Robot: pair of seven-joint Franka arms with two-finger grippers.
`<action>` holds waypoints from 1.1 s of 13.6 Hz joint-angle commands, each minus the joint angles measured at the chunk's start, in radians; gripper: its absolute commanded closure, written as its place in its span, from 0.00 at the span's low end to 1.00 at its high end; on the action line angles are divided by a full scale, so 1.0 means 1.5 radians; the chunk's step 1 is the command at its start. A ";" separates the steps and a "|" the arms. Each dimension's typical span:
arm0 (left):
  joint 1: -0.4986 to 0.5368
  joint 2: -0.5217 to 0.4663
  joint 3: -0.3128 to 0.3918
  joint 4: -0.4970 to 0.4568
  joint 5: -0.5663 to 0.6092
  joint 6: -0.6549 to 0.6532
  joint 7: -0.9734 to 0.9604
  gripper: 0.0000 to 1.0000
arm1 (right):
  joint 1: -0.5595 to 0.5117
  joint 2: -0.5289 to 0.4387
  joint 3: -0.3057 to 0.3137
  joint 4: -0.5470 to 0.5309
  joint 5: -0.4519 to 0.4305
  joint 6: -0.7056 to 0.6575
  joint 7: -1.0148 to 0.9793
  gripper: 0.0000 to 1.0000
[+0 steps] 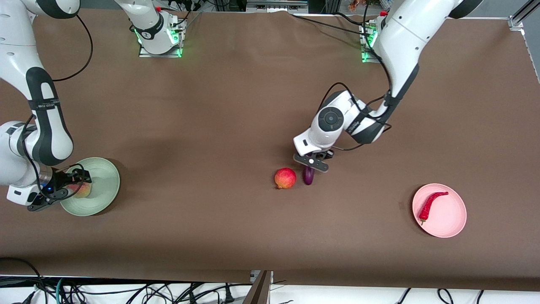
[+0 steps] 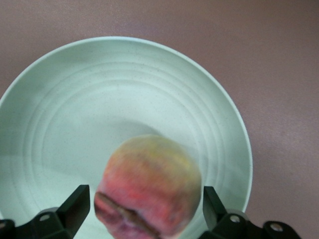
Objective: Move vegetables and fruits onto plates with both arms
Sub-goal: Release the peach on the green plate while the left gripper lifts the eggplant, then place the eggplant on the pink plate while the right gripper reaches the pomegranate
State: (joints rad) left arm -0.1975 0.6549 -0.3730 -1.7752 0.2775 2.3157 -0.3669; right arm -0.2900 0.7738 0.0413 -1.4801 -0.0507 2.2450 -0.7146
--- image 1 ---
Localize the peach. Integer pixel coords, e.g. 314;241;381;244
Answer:
69;182;92;199

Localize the red pomegranate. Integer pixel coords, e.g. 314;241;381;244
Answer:
274;167;297;190

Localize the red chili pepper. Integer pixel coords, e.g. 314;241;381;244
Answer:
418;191;449;225

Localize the green plate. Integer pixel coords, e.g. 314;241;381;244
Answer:
59;157;121;217

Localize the brown table covering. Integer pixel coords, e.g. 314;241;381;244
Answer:
0;8;540;292

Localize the pink plate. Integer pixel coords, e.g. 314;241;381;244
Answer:
412;183;467;238

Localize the orange background object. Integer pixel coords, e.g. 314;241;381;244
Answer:
348;0;391;12

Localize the brown support beam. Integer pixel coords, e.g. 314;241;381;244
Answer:
243;270;274;304

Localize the aluminium corner profile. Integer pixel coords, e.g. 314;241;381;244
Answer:
508;0;540;30

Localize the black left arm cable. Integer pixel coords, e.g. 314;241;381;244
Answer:
316;4;395;152

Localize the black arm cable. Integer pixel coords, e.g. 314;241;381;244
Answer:
51;15;93;82
316;4;395;152

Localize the black looped cable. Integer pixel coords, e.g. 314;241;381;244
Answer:
0;257;47;304

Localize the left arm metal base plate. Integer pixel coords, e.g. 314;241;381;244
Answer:
361;21;382;64

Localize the black cable on table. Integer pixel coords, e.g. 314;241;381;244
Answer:
291;12;372;38

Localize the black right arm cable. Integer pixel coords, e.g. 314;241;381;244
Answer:
51;15;93;82

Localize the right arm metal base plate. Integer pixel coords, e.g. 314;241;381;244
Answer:
138;17;184;58

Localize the aluminium frame bar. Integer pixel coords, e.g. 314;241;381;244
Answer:
246;0;309;12

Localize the black cable tangle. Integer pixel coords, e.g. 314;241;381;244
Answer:
63;281;254;304

